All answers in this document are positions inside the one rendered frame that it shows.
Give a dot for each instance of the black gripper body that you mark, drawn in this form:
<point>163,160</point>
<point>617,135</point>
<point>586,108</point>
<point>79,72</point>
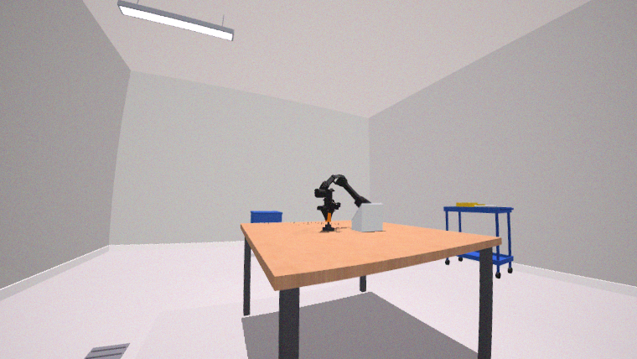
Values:
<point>326,207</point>

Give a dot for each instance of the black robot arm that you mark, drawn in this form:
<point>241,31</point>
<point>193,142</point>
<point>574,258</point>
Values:
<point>325,192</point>

